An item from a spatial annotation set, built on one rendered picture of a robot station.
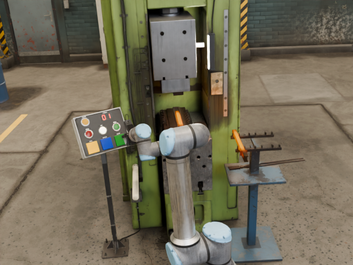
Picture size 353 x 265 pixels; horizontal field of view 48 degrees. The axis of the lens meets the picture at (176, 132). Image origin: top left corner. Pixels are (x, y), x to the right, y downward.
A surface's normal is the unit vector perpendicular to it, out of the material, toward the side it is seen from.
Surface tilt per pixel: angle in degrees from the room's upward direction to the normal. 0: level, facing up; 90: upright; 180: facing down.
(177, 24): 90
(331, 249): 0
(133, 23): 90
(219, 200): 90
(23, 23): 90
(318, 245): 0
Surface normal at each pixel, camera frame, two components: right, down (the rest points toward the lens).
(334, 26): -0.04, 0.44
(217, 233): 0.04, -0.92
